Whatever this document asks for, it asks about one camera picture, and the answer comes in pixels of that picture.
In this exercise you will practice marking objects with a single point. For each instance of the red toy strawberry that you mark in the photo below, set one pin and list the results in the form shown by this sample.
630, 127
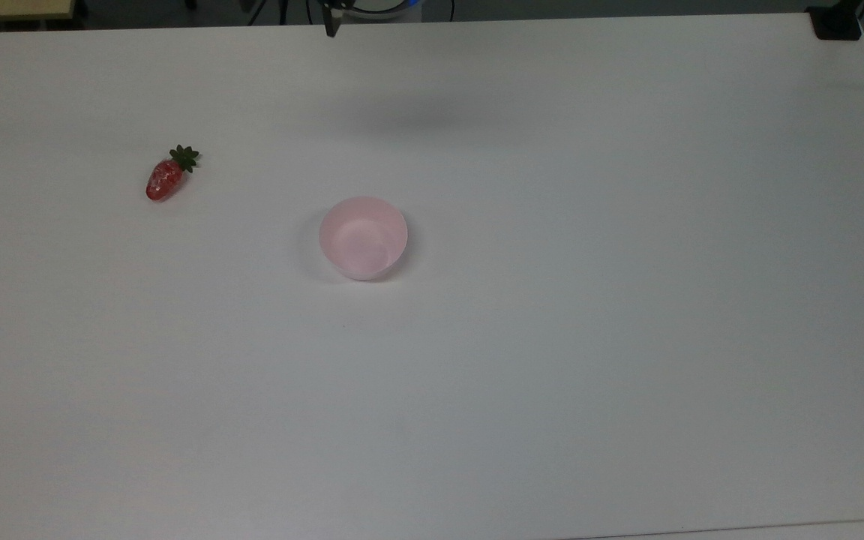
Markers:
165, 180

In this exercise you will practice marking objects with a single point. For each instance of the black clamp block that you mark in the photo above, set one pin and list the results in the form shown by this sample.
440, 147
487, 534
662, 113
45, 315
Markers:
837, 24

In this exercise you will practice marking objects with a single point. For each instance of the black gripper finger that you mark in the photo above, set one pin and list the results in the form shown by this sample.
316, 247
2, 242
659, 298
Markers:
333, 27

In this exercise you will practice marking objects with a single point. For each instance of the pink plastic bowl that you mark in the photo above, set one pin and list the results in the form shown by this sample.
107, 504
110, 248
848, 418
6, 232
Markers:
363, 238

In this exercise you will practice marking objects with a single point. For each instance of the tan wooden table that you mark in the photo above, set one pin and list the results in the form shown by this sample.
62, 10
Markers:
4, 7

